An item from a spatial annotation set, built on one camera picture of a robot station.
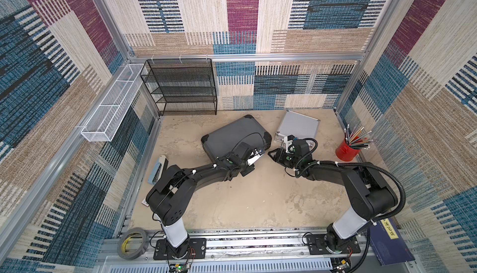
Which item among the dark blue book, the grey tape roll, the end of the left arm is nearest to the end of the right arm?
the end of the left arm

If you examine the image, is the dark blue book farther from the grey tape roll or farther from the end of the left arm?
the grey tape roll

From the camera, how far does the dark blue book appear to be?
0.71 m

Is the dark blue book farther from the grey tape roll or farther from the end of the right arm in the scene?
the grey tape roll

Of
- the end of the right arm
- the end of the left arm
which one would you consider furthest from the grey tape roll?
the end of the right arm

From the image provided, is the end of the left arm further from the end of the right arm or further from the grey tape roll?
the grey tape roll

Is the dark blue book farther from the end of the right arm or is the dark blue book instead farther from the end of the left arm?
the end of the left arm
